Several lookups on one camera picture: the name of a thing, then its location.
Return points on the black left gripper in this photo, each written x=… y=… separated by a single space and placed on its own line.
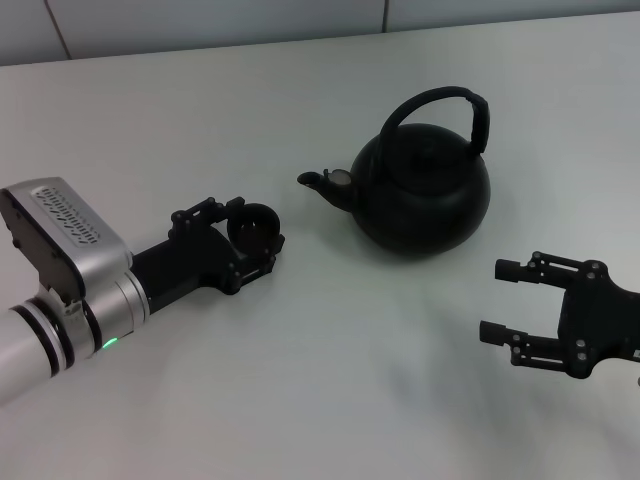
x=190 y=265

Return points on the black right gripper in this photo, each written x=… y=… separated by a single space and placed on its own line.
x=600 y=320

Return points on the small dark teacup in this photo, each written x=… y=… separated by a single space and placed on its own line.
x=252 y=235

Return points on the black round teapot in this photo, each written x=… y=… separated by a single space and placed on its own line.
x=415 y=215

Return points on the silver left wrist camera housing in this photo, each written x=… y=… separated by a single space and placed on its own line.
x=75 y=225

